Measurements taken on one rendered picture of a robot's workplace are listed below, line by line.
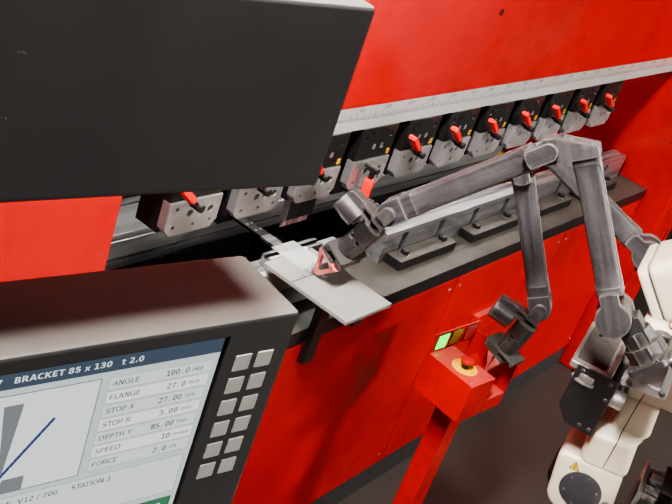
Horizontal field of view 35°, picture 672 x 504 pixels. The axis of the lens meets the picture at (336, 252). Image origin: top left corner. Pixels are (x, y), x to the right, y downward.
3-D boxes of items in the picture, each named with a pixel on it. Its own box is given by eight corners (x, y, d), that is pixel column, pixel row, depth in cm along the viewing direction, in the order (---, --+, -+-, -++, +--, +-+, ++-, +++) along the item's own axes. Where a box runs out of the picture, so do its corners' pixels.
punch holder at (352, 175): (343, 191, 254) (365, 130, 246) (318, 174, 257) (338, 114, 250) (379, 182, 265) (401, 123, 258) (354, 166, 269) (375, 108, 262)
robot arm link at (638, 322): (648, 335, 223) (649, 327, 228) (625, 294, 223) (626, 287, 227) (608, 353, 227) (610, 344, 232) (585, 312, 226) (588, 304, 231)
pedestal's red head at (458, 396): (455, 423, 277) (480, 369, 269) (412, 387, 285) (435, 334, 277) (499, 404, 291) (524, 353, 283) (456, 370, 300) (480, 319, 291)
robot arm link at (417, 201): (562, 162, 217) (568, 153, 227) (551, 137, 217) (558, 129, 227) (379, 232, 234) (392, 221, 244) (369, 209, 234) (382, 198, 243)
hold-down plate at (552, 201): (530, 220, 355) (534, 213, 353) (517, 212, 357) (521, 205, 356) (569, 205, 378) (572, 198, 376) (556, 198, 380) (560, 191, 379)
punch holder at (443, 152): (432, 168, 285) (454, 113, 277) (408, 153, 288) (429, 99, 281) (461, 161, 296) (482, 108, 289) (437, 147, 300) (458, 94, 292)
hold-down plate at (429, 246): (397, 271, 293) (401, 262, 292) (383, 261, 295) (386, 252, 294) (453, 250, 316) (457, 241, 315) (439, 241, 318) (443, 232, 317)
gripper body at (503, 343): (497, 335, 287) (512, 318, 283) (521, 364, 283) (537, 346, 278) (484, 340, 282) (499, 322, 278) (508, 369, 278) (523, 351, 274)
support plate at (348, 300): (345, 326, 237) (346, 322, 237) (263, 265, 249) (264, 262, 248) (390, 306, 251) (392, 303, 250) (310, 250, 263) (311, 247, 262)
